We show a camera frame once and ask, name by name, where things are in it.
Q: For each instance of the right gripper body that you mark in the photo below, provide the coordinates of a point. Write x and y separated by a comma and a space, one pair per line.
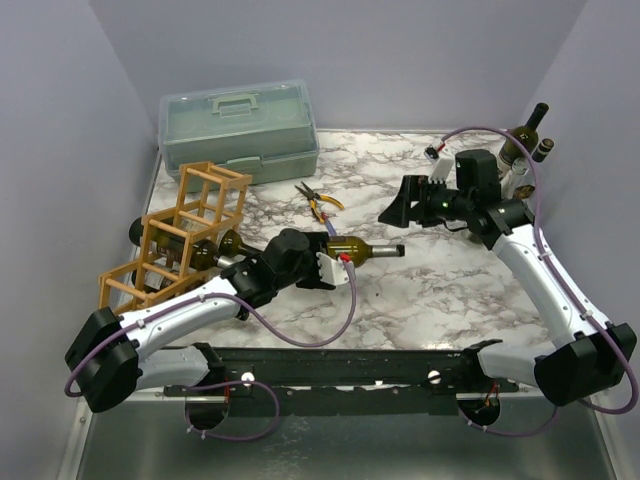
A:
413, 201

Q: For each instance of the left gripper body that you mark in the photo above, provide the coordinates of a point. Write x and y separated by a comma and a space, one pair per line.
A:
317, 243

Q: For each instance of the brown label wine bottle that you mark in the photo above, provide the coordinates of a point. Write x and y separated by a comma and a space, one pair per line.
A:
359, 251

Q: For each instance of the dark green wine bottle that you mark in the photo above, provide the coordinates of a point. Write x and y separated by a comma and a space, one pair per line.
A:
205, 253

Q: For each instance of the green bottle silver neck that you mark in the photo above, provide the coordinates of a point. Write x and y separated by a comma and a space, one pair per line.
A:
231, 245

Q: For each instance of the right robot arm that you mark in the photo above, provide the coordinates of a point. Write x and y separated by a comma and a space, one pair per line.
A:
588, 353

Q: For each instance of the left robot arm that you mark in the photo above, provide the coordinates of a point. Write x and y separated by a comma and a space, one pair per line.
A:
114, 356

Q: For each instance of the clear glass bottle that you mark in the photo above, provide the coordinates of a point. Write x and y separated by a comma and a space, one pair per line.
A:
517, 172

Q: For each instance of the green bottle back right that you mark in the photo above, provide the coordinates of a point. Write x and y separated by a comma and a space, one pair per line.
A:
526, 136

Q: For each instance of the small dark cap bottle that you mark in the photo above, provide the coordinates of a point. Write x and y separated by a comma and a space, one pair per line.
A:
542, 150

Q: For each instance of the wooden wine rack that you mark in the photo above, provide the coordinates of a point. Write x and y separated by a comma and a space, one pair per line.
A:
210, 202

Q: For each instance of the bottle in rack bottom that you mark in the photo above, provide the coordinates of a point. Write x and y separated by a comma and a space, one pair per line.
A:
153, 281

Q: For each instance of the blue red screwdriver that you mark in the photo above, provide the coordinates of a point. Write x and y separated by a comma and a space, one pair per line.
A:
329, 226

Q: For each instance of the green plastic toolbox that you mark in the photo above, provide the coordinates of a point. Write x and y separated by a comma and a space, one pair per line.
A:
267, 131

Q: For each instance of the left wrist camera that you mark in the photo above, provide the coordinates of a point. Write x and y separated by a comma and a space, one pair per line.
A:
333, 272

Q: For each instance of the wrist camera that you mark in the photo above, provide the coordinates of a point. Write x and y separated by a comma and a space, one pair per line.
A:
333, 272
442, 164

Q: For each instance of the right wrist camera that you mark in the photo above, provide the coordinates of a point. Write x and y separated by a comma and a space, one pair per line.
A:
442, 164

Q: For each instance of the yellow handled pliers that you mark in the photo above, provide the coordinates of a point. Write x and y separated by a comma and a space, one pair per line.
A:
315, 199

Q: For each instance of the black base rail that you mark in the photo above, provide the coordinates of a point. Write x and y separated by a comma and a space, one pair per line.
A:
335, 382

